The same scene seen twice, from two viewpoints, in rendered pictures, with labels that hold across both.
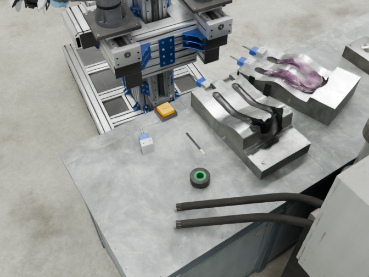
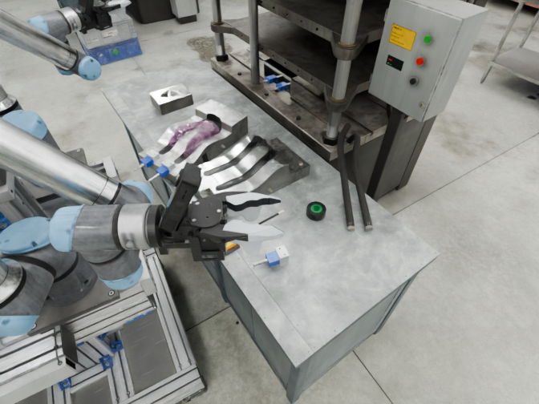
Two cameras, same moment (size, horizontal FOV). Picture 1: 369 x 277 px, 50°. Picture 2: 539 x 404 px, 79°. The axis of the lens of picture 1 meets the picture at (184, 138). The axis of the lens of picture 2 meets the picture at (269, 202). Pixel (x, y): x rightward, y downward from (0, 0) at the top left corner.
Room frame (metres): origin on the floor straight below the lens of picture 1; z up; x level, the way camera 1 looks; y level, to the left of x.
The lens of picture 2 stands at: (1.12, 0.82, 1.87)
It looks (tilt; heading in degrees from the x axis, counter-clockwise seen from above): 48 degrees down; 267
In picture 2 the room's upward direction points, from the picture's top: straight up
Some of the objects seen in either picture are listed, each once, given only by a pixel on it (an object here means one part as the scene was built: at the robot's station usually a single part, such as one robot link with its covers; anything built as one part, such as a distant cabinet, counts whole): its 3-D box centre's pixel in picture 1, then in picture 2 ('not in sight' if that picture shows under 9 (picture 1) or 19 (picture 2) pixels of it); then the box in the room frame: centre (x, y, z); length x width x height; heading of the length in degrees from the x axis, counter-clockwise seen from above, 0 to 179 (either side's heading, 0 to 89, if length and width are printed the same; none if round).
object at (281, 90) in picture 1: (295, 77); (195, 138); (1.42, -0.53, 0.86); 0.50 x 0.26 x 0.11; 49
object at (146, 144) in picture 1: (144, 137); (269, 259); (1.08, 0.17, 0.83); 0.13 x 0.05 x 0.05; 18
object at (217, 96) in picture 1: (249, 106); (243, 161); (1.17, -0.28, 0.92); 0.35 x 0.16 x 0.09; 32
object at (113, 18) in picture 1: (110, 9); (61, 271); (1.65, 0.34, 1.09); 0.15 x 0.15 x 0.10
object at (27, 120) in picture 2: not in sight; (28, 135); (1.87, -0.11, 1.20); 0.13 x 0.12 x 0.14; 141
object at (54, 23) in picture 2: not in sight; (49, 28); (1.80, -0.40, 1.43); 0.11 x 0.08 x 0.09; 51
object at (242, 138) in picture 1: (247, 117); (248, 169); (1.16, -0.28, 0.87); 0.50 x 0.26 x 0.14; 32
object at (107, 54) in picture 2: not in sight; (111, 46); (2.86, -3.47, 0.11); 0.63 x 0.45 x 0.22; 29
